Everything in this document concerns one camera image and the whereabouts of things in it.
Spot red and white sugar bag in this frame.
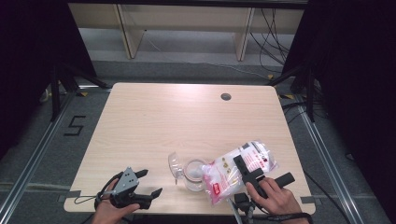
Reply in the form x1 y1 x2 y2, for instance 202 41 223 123
201 139 279 207

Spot person's left hand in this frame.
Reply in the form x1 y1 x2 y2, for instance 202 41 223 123
92 195 141 224

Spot right hand-held gripper cable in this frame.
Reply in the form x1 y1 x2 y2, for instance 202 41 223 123
253 204 314 223

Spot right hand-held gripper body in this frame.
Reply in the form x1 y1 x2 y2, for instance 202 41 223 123
228 169 296 224

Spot left hand-held gripper cable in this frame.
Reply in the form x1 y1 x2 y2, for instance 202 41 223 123
74 172 124 211

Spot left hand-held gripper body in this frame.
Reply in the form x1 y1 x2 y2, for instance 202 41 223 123
109 166 153 210

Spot thin white floor cable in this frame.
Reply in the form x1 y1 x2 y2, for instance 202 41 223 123
143 29 270 79

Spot black hanging cables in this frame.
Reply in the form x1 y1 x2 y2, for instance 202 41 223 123
248 7 292 74

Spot hand-held gripper cable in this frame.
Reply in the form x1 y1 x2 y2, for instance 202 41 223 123
74 172 124 211
253 204 314 223

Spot black curtain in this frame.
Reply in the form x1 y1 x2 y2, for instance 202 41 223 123
281 0 396 218
0 0 96 157

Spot aluminium floor rail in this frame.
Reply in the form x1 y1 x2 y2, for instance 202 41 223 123
0 91 78 218
297 102 365 224

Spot black floor cables by stand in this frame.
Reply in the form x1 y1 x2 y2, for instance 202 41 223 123
281 101 328 125

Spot beige wooden shelf unit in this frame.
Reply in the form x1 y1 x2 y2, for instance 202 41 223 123
68 3 304 62

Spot clear glass jar with lid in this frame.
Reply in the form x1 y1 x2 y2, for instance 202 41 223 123
167 151 209 192

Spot long black floor cable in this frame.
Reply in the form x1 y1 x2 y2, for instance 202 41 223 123
303 171 353 224

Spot black metal stand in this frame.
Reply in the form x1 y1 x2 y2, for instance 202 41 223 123
267 62 316 122
49 62 110 122

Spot person's right hand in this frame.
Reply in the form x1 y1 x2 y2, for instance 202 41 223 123
245 177 300 217

